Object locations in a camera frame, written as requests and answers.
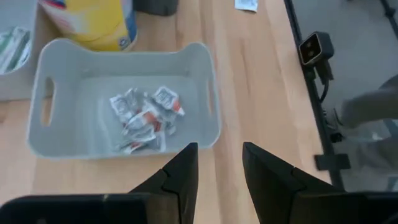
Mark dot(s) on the dark translucent plastic bin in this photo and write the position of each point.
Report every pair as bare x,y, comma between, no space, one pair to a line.
155,6

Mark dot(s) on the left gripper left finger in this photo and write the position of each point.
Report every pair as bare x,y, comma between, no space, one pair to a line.
174,193

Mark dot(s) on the light grey plastic bin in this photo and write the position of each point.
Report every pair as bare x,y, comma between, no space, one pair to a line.
192,93
15,87

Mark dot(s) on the person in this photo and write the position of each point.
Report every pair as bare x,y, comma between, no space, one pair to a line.
370,105

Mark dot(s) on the white alcohol pad packet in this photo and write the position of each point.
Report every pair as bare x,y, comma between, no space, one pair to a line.
246,4

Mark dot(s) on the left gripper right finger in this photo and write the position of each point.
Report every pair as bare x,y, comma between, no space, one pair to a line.
273,193

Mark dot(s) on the black aluminium table frame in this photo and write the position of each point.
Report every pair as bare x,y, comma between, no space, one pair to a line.
323,130

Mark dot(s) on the Lysol wipes canister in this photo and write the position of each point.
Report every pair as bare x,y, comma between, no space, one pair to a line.
93,21

